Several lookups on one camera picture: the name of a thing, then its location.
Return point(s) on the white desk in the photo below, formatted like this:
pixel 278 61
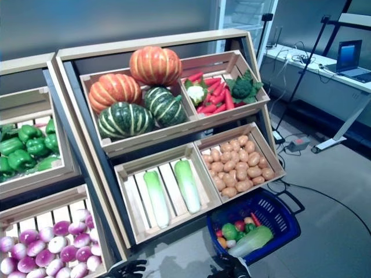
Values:
pixel 319 84

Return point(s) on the black tripod stand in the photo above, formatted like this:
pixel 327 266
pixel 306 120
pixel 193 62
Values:
pixel 301 75

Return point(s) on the round green bell pepper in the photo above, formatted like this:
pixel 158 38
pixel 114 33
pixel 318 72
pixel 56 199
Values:
pixel 229 230

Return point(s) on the green broccoli with leaves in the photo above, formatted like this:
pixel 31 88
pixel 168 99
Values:
pixel 242 87

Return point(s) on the glass door cabinet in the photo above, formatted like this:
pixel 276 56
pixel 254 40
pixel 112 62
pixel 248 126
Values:
pixel 246 17

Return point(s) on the small red vegetable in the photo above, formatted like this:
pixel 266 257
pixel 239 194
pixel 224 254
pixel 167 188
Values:
pixel 219 233

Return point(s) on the blue plastic shopping basket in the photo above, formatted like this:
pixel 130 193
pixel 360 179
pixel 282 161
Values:
pixel 287 231

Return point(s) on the green white napa cabbage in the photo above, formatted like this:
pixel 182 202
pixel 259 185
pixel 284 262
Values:
pixel 156 199
pixel 187 186
pixel 252 239

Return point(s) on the grey power strip red switch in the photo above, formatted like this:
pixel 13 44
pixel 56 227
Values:
pixel 298 143

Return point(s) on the wooden crate with pumpkins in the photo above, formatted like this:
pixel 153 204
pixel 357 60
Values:
pixel 150 136

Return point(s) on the wooden crate with purple turnips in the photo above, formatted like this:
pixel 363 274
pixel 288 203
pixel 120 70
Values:
pixel 43 202

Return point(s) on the red orange carrot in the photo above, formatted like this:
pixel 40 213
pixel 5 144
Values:
pixel 207 109
pixel 229 100
pixel 194 77
pixel 220 108

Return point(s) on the wooden crate with carrots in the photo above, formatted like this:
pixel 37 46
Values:
pixel 232 111

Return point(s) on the small tan potato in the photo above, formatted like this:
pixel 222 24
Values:
pixel 248 220

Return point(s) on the small orange carrot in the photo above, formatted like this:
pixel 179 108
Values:
pixel 255 219

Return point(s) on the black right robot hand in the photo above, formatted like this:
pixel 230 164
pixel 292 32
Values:
pixel 232 267

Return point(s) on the dark leafy greens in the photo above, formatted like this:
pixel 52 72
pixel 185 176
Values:
pixel 7 130

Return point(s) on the orange striped pumpkin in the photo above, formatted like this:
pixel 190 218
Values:
pixel 155 65
pixel 113 89

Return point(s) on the black camera on thin stand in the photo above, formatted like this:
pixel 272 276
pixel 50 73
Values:
pixel 267 16

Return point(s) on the small green pepper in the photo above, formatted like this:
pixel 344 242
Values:
pixel 240 236
pixel 250 228

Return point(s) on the long green vegetable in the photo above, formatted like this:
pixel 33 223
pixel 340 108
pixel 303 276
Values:
pixel 47 163

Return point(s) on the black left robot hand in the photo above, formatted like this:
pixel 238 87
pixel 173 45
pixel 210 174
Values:
pixel 127 267

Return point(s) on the wooden crate with potatoes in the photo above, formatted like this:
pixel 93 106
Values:
pixel 223 136

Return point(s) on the small red tomato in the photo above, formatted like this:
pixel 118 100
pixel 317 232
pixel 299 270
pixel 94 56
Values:
pixel 239 226

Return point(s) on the white power adapter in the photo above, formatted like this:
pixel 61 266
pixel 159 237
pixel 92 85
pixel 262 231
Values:
pixel 279 137

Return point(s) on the wooden crate with green peppers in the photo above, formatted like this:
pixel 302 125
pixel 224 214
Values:
pixel 34 181

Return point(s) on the open laptop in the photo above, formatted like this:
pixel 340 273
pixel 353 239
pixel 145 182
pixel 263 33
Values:
pixel 350 53

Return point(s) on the small orange fruit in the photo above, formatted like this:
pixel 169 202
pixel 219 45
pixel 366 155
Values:
pixel 222 242

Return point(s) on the small white garlic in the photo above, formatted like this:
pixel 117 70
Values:
pixel 231 244

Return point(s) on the purple white turnip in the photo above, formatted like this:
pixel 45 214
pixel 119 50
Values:
pixel 56 244
pixel 6 243
pixel 61 228
pixel 81 214
pixel 46 233
pixel 76 228
pixel 90 221
pixel 36 247
pixel 28 236
pixel 18 250

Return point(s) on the white cauliflower with leaves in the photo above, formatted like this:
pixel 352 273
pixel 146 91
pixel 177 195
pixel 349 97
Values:
pixel 195 92

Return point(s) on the green striped pumpkin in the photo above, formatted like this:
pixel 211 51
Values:
pixel 165 107
pixel 124 120

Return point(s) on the wooden display shelf dark frame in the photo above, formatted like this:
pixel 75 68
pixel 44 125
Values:
pixel 23 65
pixel 145 43

